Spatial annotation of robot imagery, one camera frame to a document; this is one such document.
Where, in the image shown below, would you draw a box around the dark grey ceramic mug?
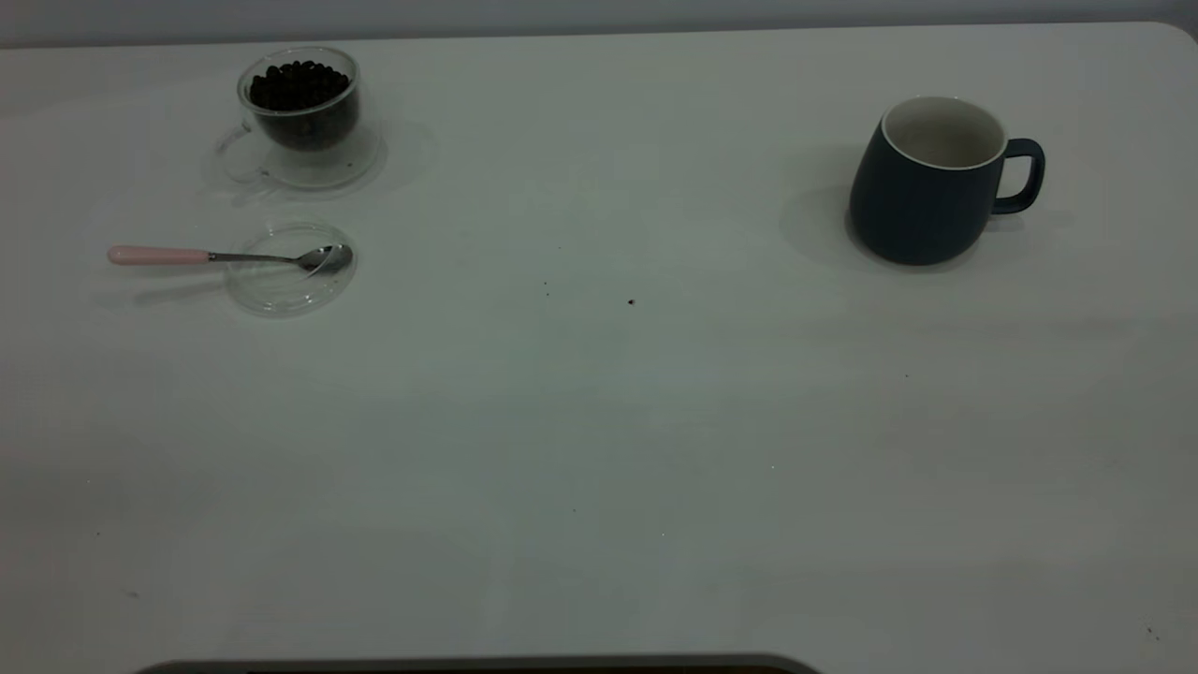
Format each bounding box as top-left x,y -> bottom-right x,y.
848,95 -> 1045,267

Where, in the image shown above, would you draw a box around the metal spoon with pink handle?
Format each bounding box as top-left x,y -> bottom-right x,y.
107,243 -> 354,276

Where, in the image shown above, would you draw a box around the clear round glass lid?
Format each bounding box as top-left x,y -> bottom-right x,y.
225,221 -> 358,316

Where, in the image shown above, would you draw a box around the clear glass cup with handle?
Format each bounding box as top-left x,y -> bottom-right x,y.
213,45 -> 363,184

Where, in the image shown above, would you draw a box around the heap of dark coffee beans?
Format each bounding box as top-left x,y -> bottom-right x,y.
248,60 -> 358,151

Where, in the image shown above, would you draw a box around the clear glass saucer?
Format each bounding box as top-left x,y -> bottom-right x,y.
213,118 -> 387,194

